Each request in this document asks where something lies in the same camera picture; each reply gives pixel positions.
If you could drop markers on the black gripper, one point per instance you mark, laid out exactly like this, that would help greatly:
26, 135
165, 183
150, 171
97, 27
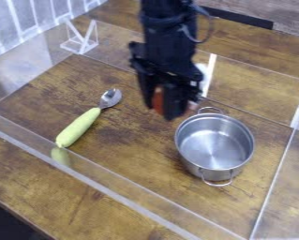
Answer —
169, 22

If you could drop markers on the red and white toy mushroom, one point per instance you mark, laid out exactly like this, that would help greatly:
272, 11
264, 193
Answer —
158, 100

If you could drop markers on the silver metal pot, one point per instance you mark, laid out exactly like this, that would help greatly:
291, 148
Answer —
216, 145

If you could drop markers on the black bar on table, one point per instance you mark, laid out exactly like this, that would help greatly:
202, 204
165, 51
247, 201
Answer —
240, 18

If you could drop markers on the spoon with green handle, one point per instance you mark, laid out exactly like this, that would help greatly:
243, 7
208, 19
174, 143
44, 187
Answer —
74, 131

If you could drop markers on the clear acrylic triangle bracket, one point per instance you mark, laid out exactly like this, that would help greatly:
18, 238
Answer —
78, 43

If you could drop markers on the clear acrylic enclosure wall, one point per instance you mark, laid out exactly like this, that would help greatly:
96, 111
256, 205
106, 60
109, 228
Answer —
170, 214

